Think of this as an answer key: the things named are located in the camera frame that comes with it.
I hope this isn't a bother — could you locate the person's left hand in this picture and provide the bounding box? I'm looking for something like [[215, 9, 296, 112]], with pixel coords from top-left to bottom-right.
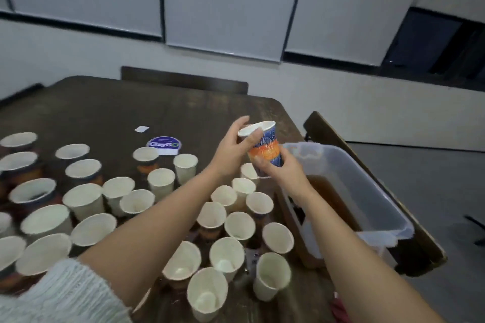
[[206, 115, 265, 181]]

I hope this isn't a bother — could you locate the person's right hand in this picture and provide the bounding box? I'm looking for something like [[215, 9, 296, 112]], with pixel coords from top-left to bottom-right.
[[252, 148, 316, 203]]

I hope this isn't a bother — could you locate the orange blue patterned paper cup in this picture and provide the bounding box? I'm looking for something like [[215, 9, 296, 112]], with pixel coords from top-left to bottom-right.
[[238, 121, 283, 169]]

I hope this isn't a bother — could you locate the white paper cup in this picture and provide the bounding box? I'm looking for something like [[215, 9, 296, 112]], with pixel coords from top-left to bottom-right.
[[231, 177, 257, 210]]

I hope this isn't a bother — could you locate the clear plastic storage bin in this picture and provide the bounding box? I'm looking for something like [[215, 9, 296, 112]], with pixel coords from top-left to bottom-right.
[[282, 142, 416, 268]]

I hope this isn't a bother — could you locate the group of paper cups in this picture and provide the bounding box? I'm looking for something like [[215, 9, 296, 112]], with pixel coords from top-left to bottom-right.
[[0, 131, 297, 323]]

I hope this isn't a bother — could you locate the person's right forearm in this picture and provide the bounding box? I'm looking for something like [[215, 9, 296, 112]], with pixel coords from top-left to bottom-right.
[[296, 186, 448, 323]]

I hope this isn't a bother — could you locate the dark wooden chair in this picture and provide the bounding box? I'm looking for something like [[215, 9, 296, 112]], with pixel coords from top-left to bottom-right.
[[120, 66, 250, 96], [303, 111, 449, 277]]

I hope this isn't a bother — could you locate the round blue sticker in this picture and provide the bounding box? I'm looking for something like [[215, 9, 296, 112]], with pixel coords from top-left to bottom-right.
[[146, 135, 183, 156]]

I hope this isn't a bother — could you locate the dark wooden table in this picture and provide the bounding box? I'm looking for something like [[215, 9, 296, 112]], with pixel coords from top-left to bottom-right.
[[0, 75, 342, 323]]

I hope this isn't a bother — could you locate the dark red cloth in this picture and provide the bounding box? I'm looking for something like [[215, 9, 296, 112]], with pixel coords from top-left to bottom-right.
[[332, 298, 356, 323]]

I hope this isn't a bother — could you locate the dark window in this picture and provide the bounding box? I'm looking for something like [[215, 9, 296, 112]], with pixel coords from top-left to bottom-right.
[[381, 7, 485, 91]]

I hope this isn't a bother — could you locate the round white side table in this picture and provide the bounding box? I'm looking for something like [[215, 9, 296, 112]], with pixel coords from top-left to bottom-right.
[[464, 214, 485, 247]]

